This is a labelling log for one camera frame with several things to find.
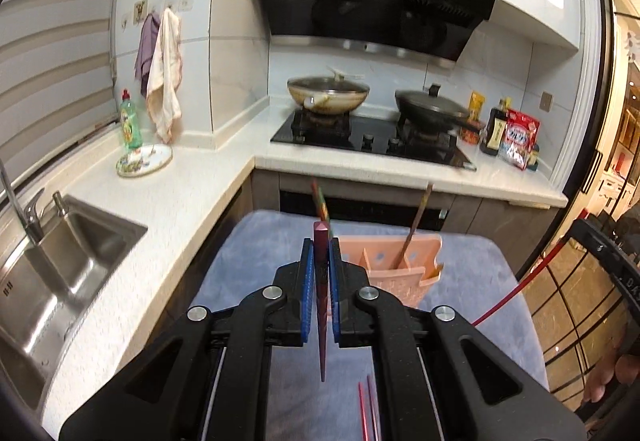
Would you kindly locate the white towel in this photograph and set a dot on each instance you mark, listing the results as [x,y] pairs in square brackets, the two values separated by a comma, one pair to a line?
[165,71]

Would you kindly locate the purple cloth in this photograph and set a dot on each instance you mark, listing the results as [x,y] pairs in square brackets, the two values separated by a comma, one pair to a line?
[145,51]

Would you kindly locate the green dish soap bottle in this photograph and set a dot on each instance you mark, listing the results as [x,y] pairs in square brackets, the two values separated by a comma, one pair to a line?
[131,123]

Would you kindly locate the person's right hand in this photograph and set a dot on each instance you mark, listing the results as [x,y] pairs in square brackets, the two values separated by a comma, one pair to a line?
[600,381]

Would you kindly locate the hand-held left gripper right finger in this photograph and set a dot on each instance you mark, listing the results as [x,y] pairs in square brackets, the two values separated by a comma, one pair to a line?
[334,291]

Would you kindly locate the yellow seasoning packet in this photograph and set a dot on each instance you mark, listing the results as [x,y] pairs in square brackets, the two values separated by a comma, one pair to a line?
[476,105]

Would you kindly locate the dark red chopstick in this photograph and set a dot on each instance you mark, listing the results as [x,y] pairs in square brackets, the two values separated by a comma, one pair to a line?
[317,198]
[321,321]
[372,396]

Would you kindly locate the black wok with lid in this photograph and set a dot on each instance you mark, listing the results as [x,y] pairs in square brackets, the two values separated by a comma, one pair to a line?
[432,108]

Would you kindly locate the steel soap dispenser pump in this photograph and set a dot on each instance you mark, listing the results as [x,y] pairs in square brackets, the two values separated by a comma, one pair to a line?
[61,203]

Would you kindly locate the red seasoning packet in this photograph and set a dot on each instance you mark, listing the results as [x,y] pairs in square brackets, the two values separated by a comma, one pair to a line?
[470,133]

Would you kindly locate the patterned plate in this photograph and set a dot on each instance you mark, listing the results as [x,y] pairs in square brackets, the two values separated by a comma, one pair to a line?
[145,161]

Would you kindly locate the red and white cereal bag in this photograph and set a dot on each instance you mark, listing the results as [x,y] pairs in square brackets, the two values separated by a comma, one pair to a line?
[520,138]

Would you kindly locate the white kitchen counter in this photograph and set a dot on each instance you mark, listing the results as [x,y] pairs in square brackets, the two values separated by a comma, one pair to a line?
[200,181]

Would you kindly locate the glass sliding door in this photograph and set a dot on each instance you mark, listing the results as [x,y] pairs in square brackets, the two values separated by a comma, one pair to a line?
[575,331]

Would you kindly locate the brown chopstick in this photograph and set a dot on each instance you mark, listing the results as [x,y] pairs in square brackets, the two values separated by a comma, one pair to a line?
[415,231]

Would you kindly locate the black gas stove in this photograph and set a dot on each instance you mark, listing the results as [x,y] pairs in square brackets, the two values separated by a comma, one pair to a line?
[370,141]

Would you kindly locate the bright red chopstick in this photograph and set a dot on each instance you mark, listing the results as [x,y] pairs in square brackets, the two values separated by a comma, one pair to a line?
[364,413]

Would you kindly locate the pink perforated utensil holder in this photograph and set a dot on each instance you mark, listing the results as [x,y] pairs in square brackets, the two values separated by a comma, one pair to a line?
[390,271]

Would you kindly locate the blue-grey plush blanket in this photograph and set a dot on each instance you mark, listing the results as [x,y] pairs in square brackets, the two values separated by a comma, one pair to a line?
[240,261]

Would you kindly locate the grey wall switch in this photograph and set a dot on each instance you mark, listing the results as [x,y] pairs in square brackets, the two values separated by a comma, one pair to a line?
[547,102]

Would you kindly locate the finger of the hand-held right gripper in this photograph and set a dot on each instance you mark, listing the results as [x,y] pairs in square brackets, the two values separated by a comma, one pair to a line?
[592,236]

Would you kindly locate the dark soy sauce bottle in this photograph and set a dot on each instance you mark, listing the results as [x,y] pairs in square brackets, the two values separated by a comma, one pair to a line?
[494,131]

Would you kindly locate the beige wok with glass lid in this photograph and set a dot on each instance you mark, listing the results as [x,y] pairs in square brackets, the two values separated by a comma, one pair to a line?
[327,93]

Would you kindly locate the small dark jar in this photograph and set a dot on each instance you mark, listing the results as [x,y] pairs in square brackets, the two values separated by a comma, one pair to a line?
[534,158]

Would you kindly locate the steel sink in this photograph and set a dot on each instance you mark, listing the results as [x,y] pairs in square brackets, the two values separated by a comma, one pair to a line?
[65,271]

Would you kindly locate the steel faucet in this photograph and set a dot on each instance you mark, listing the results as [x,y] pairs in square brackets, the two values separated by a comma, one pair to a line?
[27,216]

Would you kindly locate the white window blind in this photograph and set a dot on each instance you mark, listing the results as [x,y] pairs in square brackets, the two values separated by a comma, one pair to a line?
[55,61]

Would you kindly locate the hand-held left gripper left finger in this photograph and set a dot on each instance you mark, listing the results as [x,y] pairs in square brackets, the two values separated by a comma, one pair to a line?
[307,291]

